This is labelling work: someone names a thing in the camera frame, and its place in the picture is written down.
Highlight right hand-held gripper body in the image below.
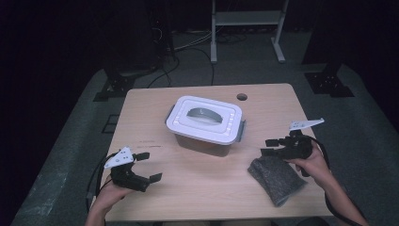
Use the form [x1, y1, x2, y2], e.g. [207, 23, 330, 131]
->
[280, 118, 326, 160]

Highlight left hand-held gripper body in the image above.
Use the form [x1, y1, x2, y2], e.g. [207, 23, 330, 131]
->
[104, 146, 152, 193]

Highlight grey fuzzy cloth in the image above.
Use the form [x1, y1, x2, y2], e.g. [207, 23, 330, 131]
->
[247, 155, 308, 208]

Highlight smoky transparent storage box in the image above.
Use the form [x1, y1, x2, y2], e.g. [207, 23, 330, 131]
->
[165, 105, 247, 158]

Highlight grey lidded storage box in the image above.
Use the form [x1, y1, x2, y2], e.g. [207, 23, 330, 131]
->
[165, 95, 244, 146]

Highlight person's left hand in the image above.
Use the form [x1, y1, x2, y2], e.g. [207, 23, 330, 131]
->
[93, 175, 133, 215]

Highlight person's right hand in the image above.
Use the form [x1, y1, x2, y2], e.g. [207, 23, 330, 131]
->
[286, 140, 333, 189]

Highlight black stand base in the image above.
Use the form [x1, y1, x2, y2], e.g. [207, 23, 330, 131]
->
[92, 73, 136, 103]
[304, 62, 356, 98]

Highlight dark equipment tower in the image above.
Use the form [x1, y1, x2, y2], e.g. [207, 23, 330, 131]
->
[147, 0, 177, 60]

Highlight white metal stand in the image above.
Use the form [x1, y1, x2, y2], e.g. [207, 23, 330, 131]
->
[210, 0, 290, 64]

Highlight left hand-held gripper cable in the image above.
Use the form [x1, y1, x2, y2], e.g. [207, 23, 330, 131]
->
[86, 152, 120, 215]

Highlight hand-held gripper cable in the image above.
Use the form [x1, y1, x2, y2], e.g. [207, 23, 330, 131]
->
[309, 136, 365, 226]
[86, 152, 120, 215]

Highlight right hand-held gripper cable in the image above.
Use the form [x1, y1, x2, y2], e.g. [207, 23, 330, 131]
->
[309, 136, 365, 226]

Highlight black floor cable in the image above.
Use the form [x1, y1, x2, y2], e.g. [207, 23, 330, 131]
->
[147, 46, 215, 89]

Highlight white floor cables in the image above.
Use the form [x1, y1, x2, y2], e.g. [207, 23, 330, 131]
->
[173, 29, 215, 52]

